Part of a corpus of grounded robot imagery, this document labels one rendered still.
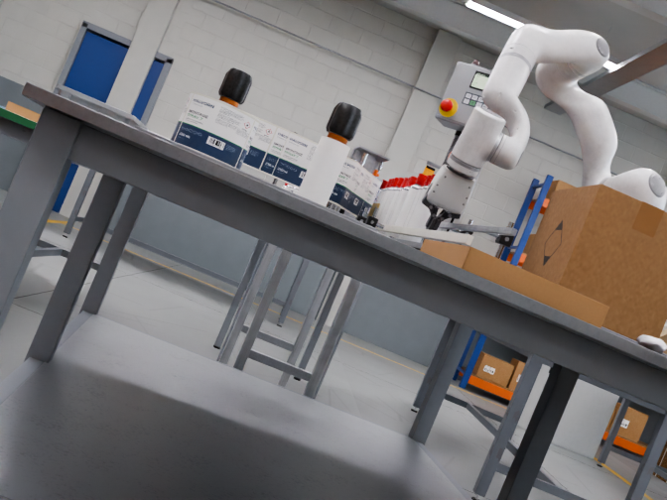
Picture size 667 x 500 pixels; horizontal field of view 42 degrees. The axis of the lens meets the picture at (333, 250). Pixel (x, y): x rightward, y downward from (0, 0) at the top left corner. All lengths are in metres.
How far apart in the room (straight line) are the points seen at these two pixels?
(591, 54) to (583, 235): 0.71
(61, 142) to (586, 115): 1.51
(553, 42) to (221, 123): 0.89
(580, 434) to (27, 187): 7.10
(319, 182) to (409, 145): 7.84
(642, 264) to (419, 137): 8.44
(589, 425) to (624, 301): 6.29
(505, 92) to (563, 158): 8.48
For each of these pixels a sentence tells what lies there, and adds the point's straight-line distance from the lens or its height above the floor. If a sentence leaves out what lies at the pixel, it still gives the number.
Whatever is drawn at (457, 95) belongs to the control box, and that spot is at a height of 1.37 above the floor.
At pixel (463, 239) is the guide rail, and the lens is 1.77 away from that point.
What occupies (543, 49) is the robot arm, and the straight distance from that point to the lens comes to 2.40.
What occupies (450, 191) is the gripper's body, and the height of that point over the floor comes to 1.03.
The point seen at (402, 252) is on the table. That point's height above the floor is 0.82.
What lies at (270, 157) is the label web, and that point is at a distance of 2.62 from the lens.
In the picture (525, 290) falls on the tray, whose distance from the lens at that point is 1.45.
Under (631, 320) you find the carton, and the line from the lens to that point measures 1.89.
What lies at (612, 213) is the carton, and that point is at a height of 1.07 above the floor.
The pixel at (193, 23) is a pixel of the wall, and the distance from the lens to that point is 10.55.
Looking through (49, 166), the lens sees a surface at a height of 0.73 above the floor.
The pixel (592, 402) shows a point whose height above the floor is 0.47.
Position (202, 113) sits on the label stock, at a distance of 2.29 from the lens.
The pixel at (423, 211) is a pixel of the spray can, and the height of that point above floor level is 0.98.
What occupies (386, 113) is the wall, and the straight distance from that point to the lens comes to 10.34.
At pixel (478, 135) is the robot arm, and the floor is 1.17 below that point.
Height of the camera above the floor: 0.77
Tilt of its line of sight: level
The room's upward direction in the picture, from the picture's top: 23 degrees clockwise
